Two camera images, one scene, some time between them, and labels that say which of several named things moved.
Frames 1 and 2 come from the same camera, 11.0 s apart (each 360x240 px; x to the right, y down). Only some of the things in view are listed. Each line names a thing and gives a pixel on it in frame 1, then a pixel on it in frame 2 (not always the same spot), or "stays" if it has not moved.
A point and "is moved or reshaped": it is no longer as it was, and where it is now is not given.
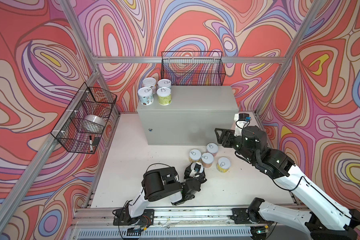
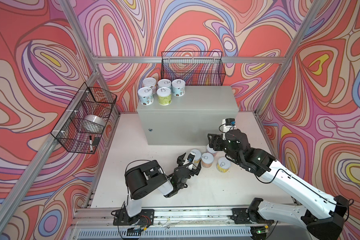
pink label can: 150,82 stays
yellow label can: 164,96 stays
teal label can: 146,96 stays
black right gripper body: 236,142 to 221,145
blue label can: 193,165 is moved or reshaped
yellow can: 223,164 stays
